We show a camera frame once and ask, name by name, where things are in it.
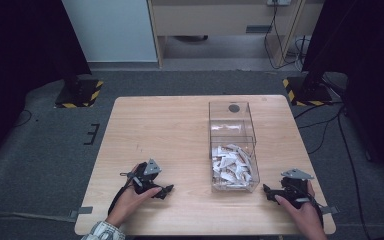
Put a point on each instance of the black curtain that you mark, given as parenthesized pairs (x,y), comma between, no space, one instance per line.
(20,50)
(366,66)

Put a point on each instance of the empty clear plastic box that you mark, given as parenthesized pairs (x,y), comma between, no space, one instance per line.
(230,131)

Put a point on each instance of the pile of white sachets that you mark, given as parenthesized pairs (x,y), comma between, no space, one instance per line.
(231,166)

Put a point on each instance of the clear plastic box with sachets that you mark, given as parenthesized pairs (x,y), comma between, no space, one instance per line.
(256,180)

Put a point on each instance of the grey tape strip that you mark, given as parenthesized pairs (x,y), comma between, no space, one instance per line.
(330,210)
(81,211)

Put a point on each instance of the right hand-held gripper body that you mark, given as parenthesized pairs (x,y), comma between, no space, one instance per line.
(293,190)

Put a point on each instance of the person's right hand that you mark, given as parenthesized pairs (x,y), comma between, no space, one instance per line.
(305,220)

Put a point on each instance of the white cabinet panel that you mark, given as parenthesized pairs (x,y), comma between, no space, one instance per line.
(110,30)

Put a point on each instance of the black stand base striped edge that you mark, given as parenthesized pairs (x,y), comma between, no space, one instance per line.
(308,91)
(78,93)

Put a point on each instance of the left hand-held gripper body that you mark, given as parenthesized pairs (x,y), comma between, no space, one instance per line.
(146,178)

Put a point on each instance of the person's left hand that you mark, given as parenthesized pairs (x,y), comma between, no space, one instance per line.
(128,203)

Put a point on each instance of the round black table grommet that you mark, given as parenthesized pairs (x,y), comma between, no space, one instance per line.
(234,108)

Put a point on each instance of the white power strip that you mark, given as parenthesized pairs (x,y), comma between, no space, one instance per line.
(279,2)

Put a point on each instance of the light wooden desk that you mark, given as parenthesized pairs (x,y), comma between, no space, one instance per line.
(213,20)

